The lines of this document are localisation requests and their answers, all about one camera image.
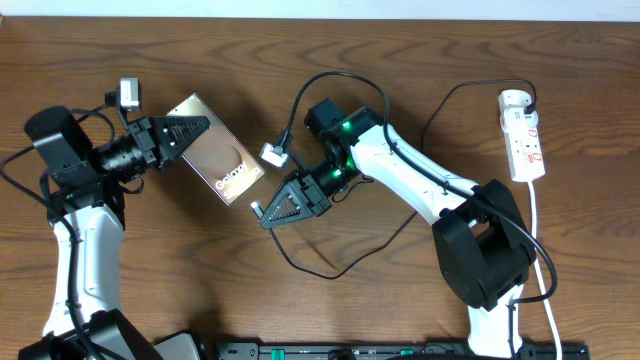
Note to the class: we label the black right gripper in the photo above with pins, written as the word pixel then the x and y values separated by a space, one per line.
pixel 310 200

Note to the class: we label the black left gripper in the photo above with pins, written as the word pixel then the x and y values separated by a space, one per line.
pixel 147 143

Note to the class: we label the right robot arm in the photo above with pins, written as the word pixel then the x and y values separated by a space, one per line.
pixel 481 242

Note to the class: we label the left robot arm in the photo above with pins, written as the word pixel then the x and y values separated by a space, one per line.
pixel 83 191

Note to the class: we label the white USB charger plug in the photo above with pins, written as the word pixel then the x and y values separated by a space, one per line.
pixel 514 98

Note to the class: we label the white power strip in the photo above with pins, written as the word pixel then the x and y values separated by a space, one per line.
pixel 523 147

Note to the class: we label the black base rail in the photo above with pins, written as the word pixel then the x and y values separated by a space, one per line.
pixel 390 351

